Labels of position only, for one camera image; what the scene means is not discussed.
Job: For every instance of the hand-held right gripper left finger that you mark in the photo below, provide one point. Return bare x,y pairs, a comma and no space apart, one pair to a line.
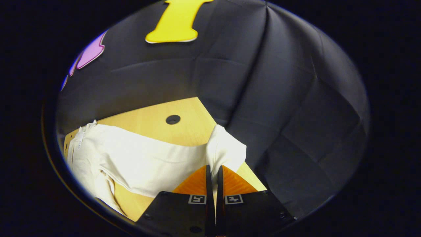
210,214

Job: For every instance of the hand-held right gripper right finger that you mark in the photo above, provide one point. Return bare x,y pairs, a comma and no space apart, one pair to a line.
219,214

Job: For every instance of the cream white sweatshirt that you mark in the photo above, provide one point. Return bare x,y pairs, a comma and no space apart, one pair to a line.
148,161

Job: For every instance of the black backdrop cloth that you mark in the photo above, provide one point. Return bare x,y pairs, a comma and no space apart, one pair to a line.
279,82

